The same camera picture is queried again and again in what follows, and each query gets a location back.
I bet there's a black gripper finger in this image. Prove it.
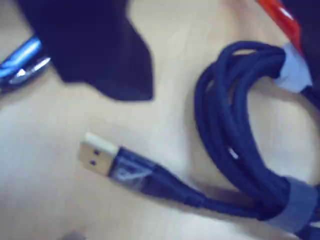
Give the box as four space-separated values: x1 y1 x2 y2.
281 0 320 87
18 0 155 103

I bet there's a black braided charging cable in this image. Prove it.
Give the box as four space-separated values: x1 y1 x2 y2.
79 40 320 240

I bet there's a red pen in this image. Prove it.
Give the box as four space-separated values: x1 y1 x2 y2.
255 0 305 60

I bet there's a blue and black pen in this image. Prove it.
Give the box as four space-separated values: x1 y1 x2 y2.
0 35 53 94

